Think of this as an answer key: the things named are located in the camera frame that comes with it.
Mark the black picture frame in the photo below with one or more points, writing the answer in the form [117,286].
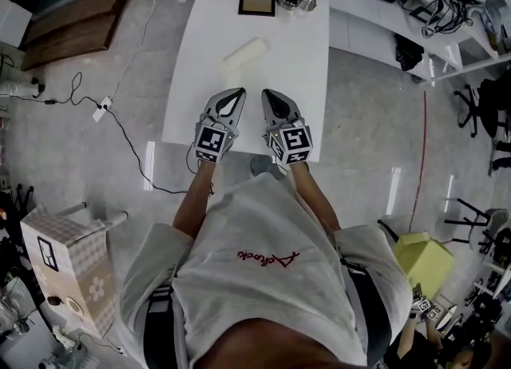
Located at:
[257,5]

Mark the person's grey shoe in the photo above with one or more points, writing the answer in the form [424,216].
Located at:
[261,164]

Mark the black office chair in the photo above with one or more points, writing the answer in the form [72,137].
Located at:
[489,108]

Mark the black bag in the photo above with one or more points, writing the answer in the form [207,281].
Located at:
[409,52]

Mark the yellow-green box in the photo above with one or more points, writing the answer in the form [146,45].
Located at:
[425,263]

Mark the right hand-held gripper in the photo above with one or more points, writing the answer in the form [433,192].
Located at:
[293,141]

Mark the white power strip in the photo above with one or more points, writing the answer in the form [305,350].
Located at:
[102,108]

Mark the white box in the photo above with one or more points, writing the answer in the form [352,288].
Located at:
[12,20]

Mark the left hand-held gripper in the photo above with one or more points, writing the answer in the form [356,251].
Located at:
[209,140]

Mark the person's right forearm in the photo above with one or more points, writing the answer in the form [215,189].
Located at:
[315,195]

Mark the patterned cardboard box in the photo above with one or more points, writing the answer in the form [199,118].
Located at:
[68,263]

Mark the white shelf desk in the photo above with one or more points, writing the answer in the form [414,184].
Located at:
[415,36]

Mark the brown wooden board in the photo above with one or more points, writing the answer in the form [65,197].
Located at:
[72,28]

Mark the black-legged white chair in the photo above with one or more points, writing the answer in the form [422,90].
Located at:
[485,223]

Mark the person's white t-shirt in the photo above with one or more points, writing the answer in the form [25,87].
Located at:
[259,279]

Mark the person's left forearm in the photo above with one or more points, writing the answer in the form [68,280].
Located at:
[196,199]

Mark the cream glasses case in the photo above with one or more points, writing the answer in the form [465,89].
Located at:
[244,58]

